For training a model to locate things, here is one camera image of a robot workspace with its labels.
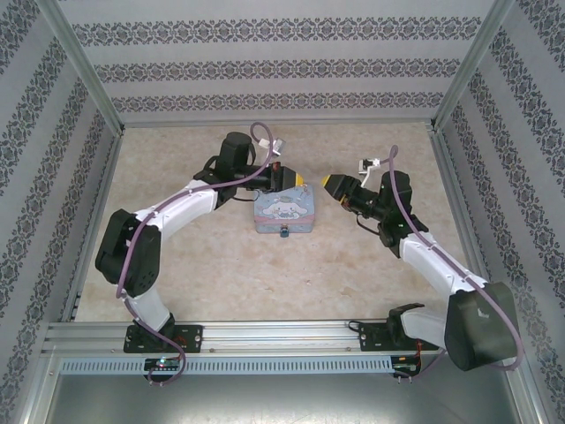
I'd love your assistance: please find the green circuit board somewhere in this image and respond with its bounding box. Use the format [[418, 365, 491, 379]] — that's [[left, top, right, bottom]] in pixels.
[[392, 355, 423, 377], [144, 358, 182, 371]]

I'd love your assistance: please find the aluminium frame post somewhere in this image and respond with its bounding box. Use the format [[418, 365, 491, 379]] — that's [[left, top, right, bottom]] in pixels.
[[428, 0, 516, 133], [34, 0, 128, 134]]

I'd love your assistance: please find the aluminium mounting rail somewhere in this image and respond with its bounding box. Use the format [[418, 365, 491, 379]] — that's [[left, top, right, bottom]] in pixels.
[[41, 321, 518, 355]]

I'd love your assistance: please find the slotted grey cable duct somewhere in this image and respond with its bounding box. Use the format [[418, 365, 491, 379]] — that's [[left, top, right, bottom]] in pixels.
[[59, 355, 395, 376]]

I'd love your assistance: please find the left green circuit board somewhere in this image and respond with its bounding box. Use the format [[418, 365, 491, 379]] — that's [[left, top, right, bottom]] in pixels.
[[144, 358, 182, 371]]

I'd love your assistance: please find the grey metal sheet panel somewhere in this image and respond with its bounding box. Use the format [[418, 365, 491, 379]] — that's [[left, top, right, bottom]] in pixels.
[[26, 348, 548, 424]]

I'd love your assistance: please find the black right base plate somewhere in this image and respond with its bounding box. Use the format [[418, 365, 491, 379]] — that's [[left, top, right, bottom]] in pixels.
[[358, 322, 439, 353]]

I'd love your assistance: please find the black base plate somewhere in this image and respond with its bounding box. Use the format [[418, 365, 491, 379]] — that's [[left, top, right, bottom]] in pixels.
[[123, 323, 205, 355], [358, 322, 439, 353]]

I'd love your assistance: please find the aluminium side rail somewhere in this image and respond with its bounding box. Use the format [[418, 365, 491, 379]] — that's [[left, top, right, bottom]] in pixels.
[[60, 130, 126, 323], [428, 128, 503, 284]]

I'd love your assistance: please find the right green circuit board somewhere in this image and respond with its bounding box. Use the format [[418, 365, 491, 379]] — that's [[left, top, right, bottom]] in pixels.
[[392, 355, 423, 377]]

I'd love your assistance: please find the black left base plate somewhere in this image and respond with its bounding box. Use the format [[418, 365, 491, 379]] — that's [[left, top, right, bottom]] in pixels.
[[123, 323, 205, 355]]

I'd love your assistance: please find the pastel cartoon tin box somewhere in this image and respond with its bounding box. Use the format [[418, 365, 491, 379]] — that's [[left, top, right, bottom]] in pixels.
[[252, 184, 316, 235]]

